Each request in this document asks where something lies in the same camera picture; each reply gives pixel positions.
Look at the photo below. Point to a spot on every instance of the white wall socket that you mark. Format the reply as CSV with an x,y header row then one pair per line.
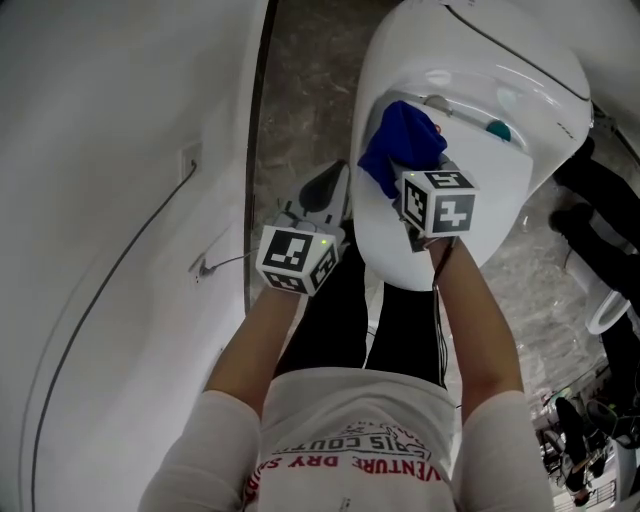
x,y
200,270

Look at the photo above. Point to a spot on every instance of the person's right forearm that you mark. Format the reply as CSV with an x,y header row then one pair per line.
x,y
475,330

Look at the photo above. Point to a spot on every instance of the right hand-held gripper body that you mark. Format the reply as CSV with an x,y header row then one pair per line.
x,y
450,205

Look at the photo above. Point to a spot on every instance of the small white toilet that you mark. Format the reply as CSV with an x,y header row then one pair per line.
x,y
607,312

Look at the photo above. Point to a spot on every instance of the person's black trousers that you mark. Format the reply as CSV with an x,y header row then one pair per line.
x,y
400,325

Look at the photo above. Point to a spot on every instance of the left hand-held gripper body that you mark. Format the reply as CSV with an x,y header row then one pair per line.
x,y
285,252

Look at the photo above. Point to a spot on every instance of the white toilet body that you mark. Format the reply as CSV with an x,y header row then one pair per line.
x,y
500,60

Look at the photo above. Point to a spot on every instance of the blue cloth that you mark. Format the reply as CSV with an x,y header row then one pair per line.
x,y
400,140

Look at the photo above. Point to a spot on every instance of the white wall plate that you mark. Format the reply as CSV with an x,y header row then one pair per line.
x,y
190,155

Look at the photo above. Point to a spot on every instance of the person's left forearm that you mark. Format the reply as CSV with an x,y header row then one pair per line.
x,y
250,355

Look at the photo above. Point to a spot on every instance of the cluttered electronic equipment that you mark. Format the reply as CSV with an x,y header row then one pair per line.
x,y
590,440

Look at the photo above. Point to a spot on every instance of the person's white printed shirt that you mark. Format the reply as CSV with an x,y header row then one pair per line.
x,y
350,440

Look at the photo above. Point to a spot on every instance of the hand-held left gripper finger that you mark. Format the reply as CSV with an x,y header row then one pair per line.
x,y
339,215
295,210

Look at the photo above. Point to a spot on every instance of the white toilet lid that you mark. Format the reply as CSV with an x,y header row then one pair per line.
x,y
480,210

